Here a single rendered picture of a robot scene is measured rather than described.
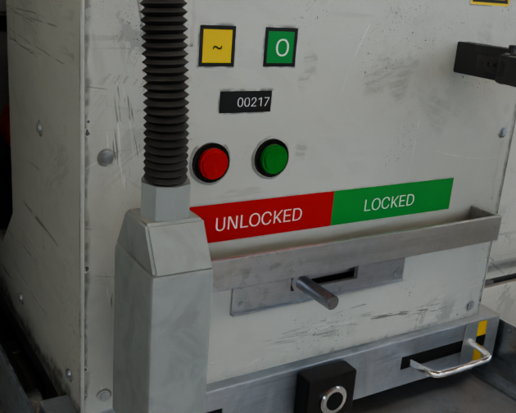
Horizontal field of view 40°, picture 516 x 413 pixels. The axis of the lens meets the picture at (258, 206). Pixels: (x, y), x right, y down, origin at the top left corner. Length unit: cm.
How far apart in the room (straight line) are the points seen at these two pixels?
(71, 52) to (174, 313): 21
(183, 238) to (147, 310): 5
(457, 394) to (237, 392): 30
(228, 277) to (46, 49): 24
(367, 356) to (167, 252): 35
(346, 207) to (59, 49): 30
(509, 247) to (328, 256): 73
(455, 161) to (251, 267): 28
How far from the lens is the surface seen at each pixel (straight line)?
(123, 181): 56
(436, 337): 84
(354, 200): 70
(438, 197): 78
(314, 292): 66
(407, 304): 80
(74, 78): 55
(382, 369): 80
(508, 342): 93
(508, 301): 140
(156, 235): 48
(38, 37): 64
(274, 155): 61
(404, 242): 70
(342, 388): 74
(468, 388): 90
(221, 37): 58
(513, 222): 132
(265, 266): 61
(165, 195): 48
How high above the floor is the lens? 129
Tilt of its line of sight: 18 degrees down
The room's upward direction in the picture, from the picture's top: 5 degrees clockwise
